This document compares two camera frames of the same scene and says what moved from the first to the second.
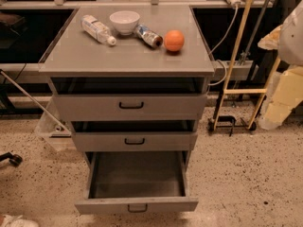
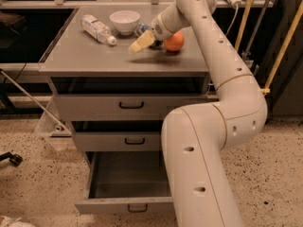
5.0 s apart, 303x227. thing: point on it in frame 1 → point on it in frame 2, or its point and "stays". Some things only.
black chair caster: (14, 159) stays
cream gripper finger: (284, 93) → (143, 43)
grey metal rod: (46, 111) stays
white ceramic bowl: (125, 21) stays
